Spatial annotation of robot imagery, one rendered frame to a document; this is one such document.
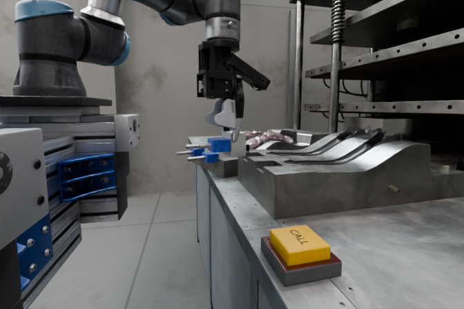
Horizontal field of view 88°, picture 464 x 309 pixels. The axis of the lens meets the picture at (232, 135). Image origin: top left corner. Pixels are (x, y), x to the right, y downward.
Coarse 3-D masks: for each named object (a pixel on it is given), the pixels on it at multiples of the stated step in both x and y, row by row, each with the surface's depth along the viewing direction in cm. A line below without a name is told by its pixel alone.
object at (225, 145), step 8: (224, 136) 56; (232, 136) 53; (240, 136) 54; (200, 144) 52; (208, 144) 53; (216, 144) 52; (224, 144) 53; (232, 144) 53; (240, 144) 54; (224, 152) 57; (232, 152) 53; (240, 152) 54
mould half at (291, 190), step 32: (256, 160) 57; (320, 160) 60; (352, 160) 57; (384, 160) 51; (416, 160) 53; (256, 192) 55; (288, 192) 46; (320, 192) 48; (352, 192) 50; (384, 192) 52; (416, 192) 54; (448, 192) 57
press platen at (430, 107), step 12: (312, 108) 175; (324, 108) 162; (348, 108) 140; (360, 108) 130; (372, 108) 123; (384, 108) 116; (396, 108) 110; (408, 108) 104; (420, 108) 99; (432, 108) 95; (444, 108) 90; (456, 108) 87
